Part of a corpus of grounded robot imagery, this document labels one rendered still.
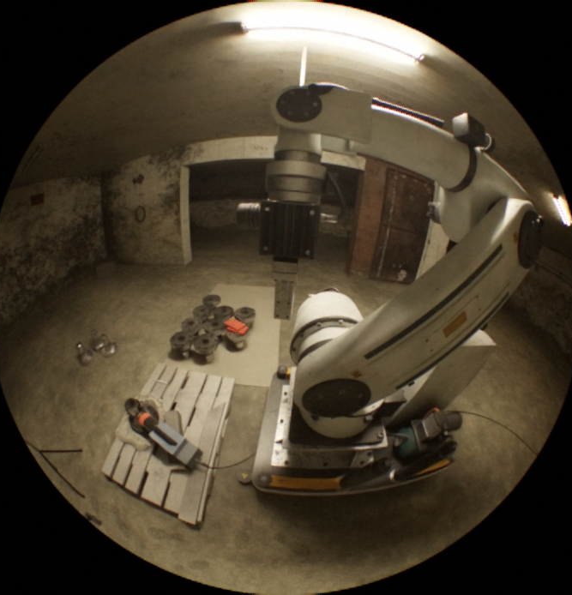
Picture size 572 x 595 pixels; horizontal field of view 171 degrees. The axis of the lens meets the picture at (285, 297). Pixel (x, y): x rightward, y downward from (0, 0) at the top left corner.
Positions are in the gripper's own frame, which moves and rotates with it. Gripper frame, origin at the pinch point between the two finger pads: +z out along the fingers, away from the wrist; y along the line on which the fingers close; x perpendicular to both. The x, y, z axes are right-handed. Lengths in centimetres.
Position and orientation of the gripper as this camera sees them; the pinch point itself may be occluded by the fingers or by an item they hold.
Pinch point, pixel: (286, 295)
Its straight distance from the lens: 60.7
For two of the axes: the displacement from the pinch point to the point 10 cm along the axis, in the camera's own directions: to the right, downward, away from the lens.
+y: 1.1, -4.7, 8.8
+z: -0.7, 8.8, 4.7
